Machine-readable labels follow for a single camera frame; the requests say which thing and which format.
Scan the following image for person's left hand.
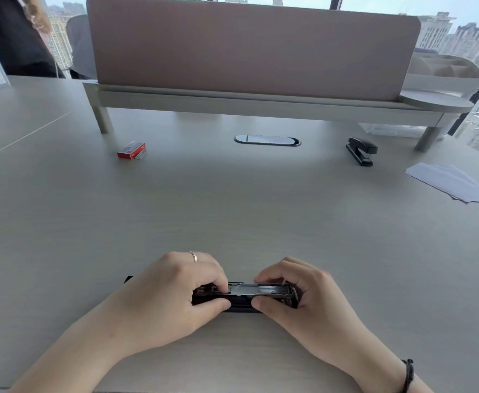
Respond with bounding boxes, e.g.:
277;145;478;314
110;251;232;357

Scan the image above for red staple box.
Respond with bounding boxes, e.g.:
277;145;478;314
117;142;147;161

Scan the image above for grey office chair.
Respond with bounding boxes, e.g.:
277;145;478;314
66;14;98;81

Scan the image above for black braided bracelet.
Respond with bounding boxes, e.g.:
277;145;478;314
400;359;415;393

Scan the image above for white desk organizer tray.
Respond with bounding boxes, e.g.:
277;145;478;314
402;52;479;97

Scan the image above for pink desk divider panel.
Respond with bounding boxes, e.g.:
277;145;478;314
86;0;422;102

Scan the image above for black stapler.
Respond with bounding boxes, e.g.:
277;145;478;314
124;276;302;314
345;137;379;167

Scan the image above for closed black stapler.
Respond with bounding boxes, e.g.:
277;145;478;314
345;137;379;167

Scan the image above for person's right forearm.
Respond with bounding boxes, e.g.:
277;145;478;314
348;344;433;393

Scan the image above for white paper sheets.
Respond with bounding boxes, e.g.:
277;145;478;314
405;161;479;206

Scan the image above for person's left forearm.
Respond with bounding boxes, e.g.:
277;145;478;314
6;300;131;393

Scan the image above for grey desk shelf riser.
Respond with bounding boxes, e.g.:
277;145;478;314
82;79;475;152

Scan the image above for person's right hand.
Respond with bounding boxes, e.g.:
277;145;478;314
250;257;387;373

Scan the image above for oval desk cable grommet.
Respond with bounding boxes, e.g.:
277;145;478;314
234;134;302;147

